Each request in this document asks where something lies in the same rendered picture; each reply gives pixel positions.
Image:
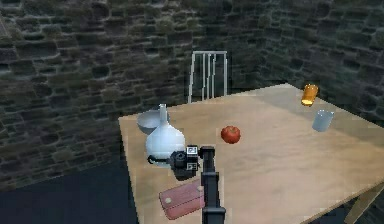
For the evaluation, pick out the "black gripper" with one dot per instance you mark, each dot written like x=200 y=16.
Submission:
x=179 y=160

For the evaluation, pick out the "white round long-necked vase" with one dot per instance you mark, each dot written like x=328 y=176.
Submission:
x=164 y=140

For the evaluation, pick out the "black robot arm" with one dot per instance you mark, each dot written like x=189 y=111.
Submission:
x=210 y=186

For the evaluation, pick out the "grey bowl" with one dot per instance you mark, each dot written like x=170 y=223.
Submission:
x=148 y=120

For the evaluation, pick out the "pink flat wallet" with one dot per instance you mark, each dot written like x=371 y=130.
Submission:
x=181 y=200

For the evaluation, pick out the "red apple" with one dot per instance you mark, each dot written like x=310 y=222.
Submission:
x=230 y=134

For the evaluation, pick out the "white metal chair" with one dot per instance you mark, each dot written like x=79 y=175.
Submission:
x=208 y=75

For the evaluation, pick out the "light wooden table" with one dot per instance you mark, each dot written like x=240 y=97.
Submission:
x=283 y=160

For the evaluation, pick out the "orange cup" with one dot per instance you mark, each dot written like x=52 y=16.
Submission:
x=309 y=94

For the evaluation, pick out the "pale blue cup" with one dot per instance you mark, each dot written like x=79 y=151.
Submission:
x=322 y=120

